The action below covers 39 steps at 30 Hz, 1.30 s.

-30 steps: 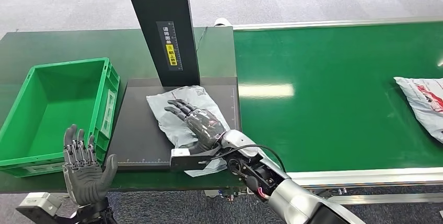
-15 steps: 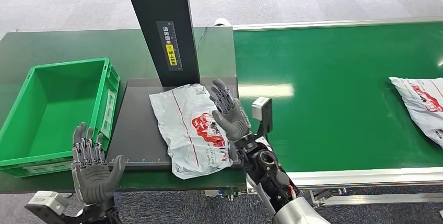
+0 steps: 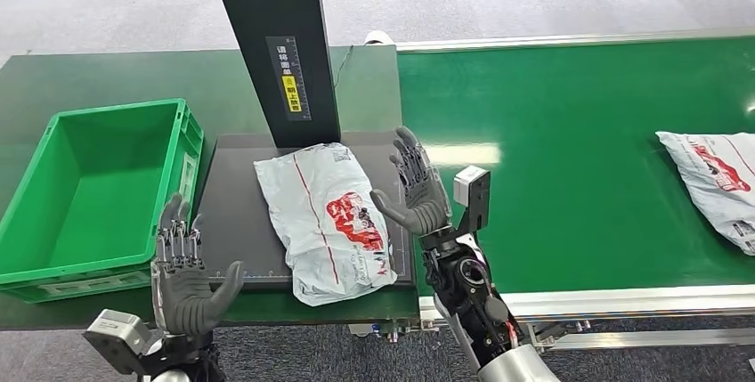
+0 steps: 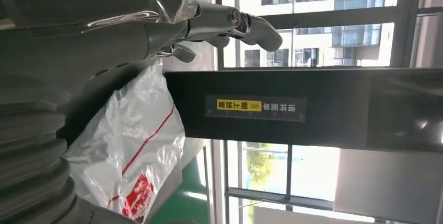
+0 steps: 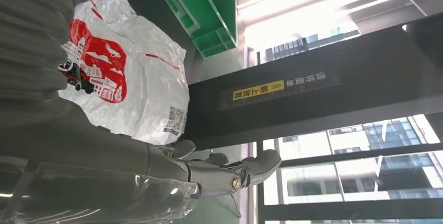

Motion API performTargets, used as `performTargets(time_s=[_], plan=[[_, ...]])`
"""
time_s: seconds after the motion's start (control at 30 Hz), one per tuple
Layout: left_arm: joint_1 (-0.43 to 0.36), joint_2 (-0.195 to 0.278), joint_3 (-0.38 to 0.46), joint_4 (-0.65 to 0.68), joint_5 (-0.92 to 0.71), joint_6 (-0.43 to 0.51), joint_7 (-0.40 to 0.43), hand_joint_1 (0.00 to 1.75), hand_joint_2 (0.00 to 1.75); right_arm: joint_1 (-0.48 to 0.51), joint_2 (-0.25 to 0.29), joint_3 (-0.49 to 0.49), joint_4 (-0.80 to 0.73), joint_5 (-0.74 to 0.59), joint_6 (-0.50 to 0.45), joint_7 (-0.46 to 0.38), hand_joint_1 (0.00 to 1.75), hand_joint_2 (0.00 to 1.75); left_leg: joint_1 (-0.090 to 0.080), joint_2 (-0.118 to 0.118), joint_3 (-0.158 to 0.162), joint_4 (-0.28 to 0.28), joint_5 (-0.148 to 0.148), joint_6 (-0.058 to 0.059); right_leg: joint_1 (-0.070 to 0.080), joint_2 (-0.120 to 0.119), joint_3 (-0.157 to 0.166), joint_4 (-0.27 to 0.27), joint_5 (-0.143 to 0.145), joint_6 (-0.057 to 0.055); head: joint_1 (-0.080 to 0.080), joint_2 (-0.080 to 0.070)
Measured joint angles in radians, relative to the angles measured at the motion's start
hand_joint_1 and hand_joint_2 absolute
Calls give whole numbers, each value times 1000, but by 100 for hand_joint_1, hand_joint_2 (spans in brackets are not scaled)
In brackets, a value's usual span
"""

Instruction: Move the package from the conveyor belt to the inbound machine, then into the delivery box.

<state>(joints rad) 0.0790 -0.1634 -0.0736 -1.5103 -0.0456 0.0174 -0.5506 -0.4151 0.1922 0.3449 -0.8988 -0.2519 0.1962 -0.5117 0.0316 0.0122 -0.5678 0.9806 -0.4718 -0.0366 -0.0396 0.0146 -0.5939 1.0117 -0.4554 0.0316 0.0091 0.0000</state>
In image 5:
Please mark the black inbound scanner machine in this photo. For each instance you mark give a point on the black inbound scanner machine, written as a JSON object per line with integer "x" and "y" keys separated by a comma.
{"x": 311, "y": 111}

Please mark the green plastic crate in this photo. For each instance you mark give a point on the green plastic crate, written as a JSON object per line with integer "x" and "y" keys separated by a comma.
{"x": 204, "y": 11}

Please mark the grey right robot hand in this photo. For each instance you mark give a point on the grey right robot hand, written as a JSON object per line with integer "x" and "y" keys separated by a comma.
{"x": 86, "y": 167}

